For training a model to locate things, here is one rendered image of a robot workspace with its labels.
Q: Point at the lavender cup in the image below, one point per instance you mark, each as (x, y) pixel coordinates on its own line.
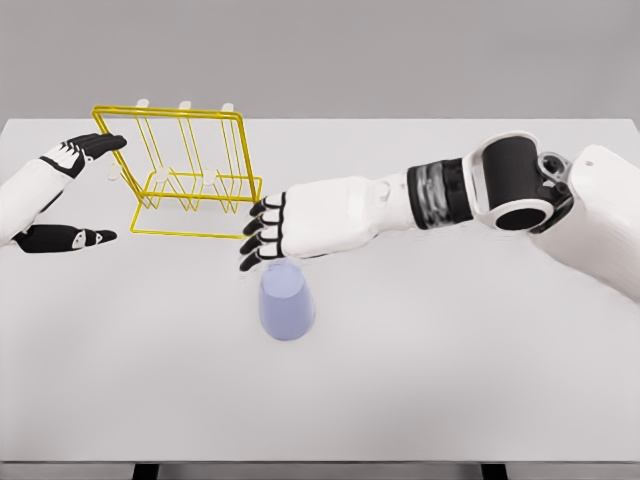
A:
(286, 305)

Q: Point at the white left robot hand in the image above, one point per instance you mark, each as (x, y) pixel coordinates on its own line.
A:
(35, 187)

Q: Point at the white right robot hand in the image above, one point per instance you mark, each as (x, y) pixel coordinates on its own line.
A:
(320, 220)

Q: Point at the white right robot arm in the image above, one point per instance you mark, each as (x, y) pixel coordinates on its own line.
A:
(510, 190)

